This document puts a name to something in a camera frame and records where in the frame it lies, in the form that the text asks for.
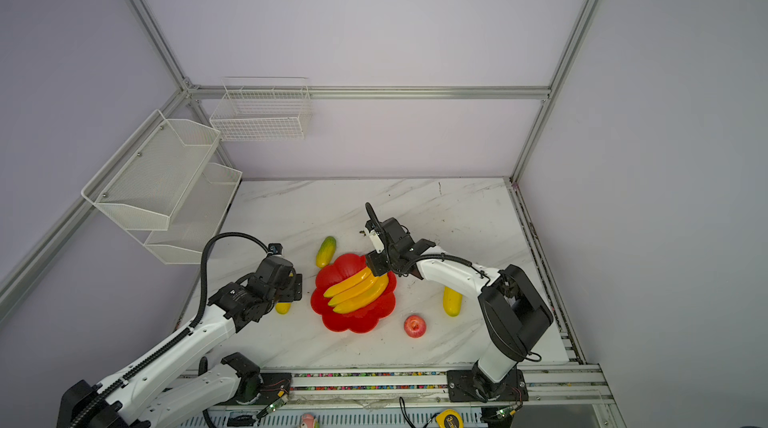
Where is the yellow fake lemon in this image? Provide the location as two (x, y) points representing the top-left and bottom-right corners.
(442, 287), (463, 317)
(275, 302), (292, 315)

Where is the yellow fake banana bunch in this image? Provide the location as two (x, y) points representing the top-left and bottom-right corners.
(323, 268), (389, 315)

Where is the green-yellow fake mango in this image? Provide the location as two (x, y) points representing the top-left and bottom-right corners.
(315, 236), (337, 269)

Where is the red flower-shaped fruit bowl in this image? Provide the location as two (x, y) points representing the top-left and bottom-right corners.
(310, 253), (397, 334)

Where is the red fake apple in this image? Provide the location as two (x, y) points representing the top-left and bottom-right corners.
(403, 315), (427, 339)

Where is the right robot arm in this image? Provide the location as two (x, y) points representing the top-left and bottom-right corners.
(365, 203), (554, 403)

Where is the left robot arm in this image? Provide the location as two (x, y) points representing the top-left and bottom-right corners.
(56, 233), (302, 427)

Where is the white mesh two-tier shelf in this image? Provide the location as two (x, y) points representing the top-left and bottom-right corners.
(81, 111), (242, 265)

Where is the yellow tape measure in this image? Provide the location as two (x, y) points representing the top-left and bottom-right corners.
(435, 409), (464, 428)

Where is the white wire basket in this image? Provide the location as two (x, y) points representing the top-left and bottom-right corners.
(209, 77), (313, 142)

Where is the aluminium front rail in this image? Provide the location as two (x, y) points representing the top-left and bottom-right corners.
(119, 364), (616, 414)

